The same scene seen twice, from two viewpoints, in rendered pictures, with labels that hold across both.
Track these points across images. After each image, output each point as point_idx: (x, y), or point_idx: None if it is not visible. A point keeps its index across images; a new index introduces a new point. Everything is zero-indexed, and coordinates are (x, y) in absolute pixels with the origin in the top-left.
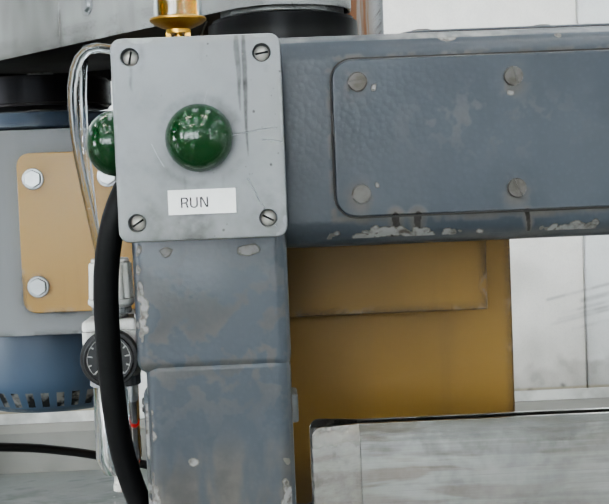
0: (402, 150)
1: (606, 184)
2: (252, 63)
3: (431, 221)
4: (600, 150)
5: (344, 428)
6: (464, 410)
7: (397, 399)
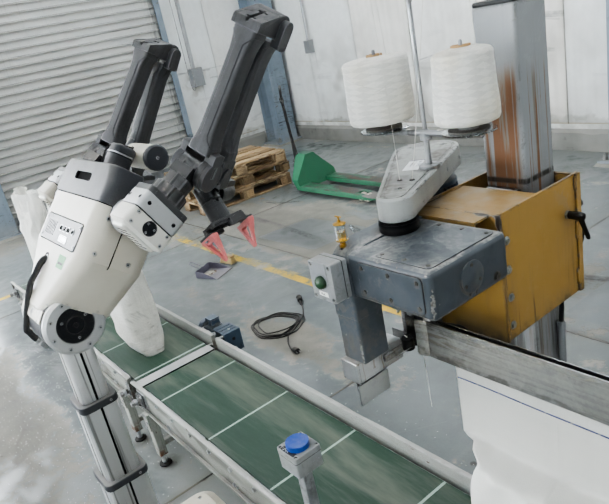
0: (370, 285)
1: (407, 305)
2: (326, 270)
3: (378, 301)
4: (405, 297)
5: (421, 321)
6: (493, 313)
7: (475, 304)
